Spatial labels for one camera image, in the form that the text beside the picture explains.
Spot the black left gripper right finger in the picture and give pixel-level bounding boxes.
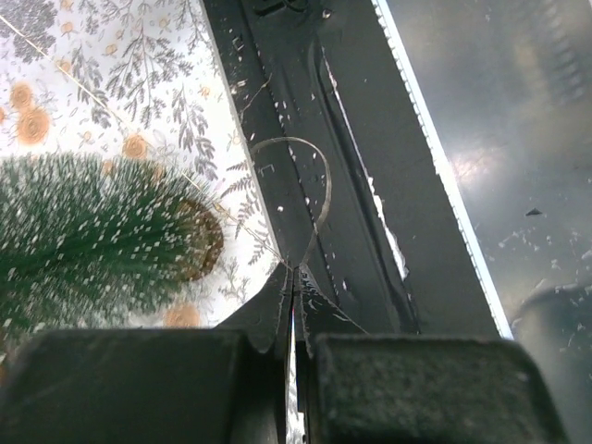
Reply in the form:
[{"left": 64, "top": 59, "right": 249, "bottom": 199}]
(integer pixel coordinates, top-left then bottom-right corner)
[{"left": 293, "top": 266, "right": 568, "bottom": 443}]

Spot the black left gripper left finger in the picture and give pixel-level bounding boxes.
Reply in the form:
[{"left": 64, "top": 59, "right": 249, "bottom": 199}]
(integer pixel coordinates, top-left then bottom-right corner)
[{"left": 1, "top": 265, "right": 293, "bottom": 443}]

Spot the small green christmas tree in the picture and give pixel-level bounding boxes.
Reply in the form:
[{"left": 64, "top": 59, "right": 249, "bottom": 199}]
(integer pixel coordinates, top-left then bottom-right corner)
[{"left": 1, "top": 153, "right": 225, "bottom": 349}]

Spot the thin gold ribbon loop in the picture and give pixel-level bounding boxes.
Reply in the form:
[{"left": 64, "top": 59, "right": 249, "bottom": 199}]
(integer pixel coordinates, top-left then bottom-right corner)
[{"left": 249, "top": 136, "right": 333, "bottom": 267}]

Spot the floral patterned table mat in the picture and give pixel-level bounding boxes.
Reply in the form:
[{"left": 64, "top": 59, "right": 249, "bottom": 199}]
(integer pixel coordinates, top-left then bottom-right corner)
[{"left": 0, "top": 0, "right": 290, "bottom": 371}]

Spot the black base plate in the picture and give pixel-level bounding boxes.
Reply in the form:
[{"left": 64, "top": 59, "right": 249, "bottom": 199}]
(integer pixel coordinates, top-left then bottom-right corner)
[{"left": 204, "top": 1, "right": 500, "bottom": 338}]

